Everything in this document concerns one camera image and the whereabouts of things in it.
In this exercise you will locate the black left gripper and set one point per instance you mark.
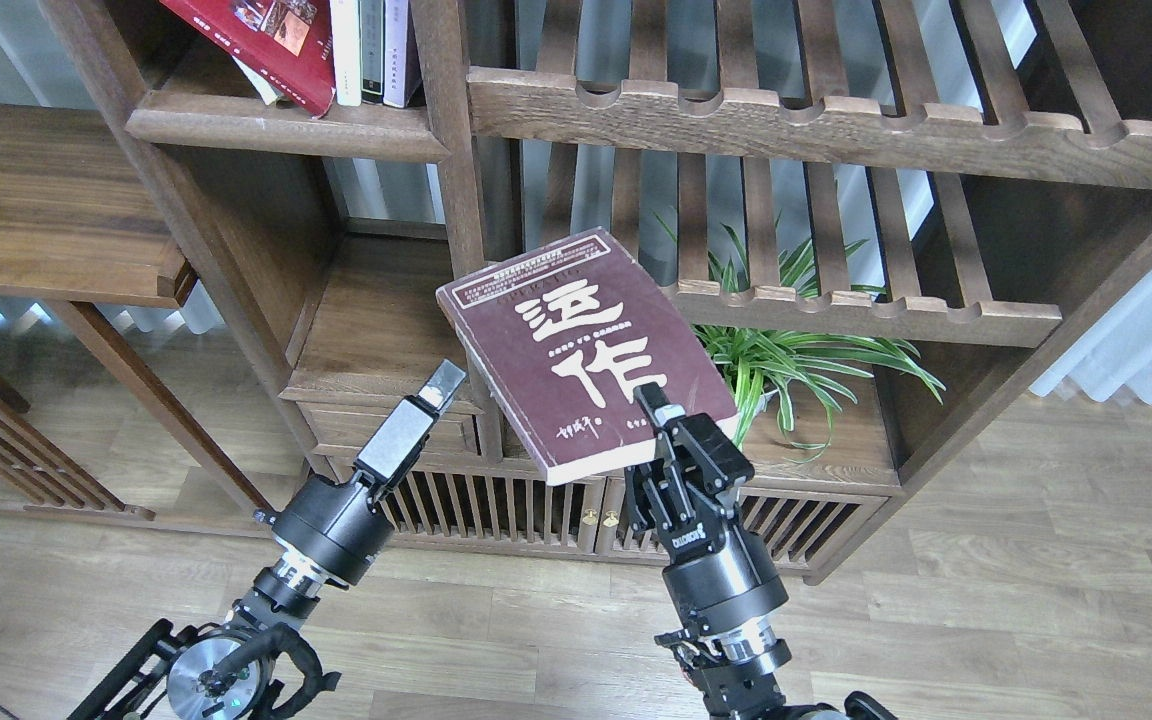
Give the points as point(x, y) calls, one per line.
point(332, 532)

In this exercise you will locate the green spider plant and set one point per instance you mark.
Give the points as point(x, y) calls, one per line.
point(750, 359)

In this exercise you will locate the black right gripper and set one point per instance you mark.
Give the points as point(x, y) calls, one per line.
point(720, 576)

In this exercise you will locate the dark maroon large book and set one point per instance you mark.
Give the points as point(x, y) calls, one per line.
point(564, 334)

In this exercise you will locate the wooden bookshelf unit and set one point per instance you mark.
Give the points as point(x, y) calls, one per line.
point(975, 176)

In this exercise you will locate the yellow green book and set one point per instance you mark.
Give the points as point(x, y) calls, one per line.
point(267, 91)

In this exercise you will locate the lilac upright book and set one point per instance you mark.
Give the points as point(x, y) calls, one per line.
point(401, 65)

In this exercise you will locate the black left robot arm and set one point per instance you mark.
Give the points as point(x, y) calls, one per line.
point(255, 663)

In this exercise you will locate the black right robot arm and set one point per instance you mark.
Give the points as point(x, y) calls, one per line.
point(749, 689)

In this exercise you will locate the white plant pot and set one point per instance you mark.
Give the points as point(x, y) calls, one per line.
point(752, 404)

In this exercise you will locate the dark grey upright book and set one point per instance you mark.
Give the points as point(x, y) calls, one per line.
point(372, 29)

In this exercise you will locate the wooden side table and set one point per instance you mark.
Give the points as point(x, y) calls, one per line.
point(110, 412)

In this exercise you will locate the white upright book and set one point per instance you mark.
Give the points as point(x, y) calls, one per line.
point(346, 50)

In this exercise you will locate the red paperback book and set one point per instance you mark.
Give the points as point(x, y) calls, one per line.
point(288, 42)

